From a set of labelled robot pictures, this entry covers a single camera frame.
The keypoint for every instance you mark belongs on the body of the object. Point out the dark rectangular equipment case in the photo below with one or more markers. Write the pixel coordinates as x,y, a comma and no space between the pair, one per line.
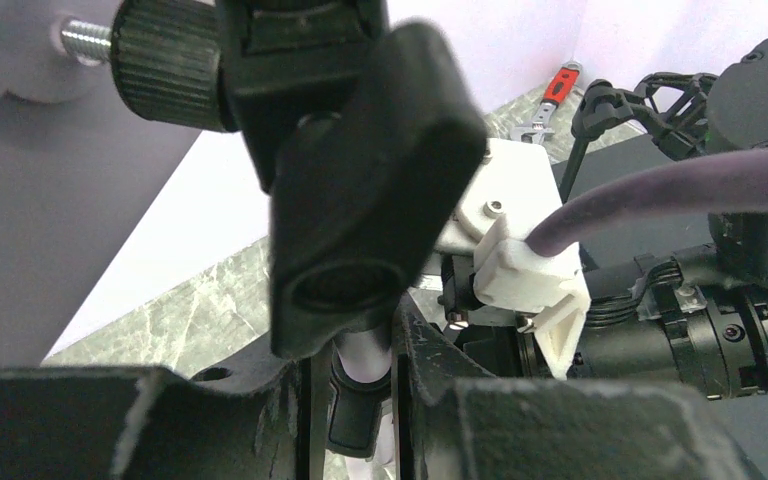
732,188

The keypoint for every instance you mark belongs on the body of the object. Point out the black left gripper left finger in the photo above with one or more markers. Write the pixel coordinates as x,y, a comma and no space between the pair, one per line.
250,416

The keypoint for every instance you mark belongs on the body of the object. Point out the lilac perforated music stand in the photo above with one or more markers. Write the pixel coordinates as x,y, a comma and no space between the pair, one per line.
364,137

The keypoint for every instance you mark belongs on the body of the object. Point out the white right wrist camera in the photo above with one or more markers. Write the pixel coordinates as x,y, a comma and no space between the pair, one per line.
511,193

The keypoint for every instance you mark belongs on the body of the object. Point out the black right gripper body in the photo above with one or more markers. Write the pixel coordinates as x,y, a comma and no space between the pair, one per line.
682,317

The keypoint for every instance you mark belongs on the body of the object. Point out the black microphone shock-mount stand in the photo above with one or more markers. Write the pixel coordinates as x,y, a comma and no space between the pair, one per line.
671,107

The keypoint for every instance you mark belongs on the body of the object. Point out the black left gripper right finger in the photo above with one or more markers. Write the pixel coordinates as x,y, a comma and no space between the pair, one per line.
453,419

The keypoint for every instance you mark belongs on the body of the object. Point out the red-handled adjustable wrench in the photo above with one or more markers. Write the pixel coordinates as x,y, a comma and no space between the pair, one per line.
537,130

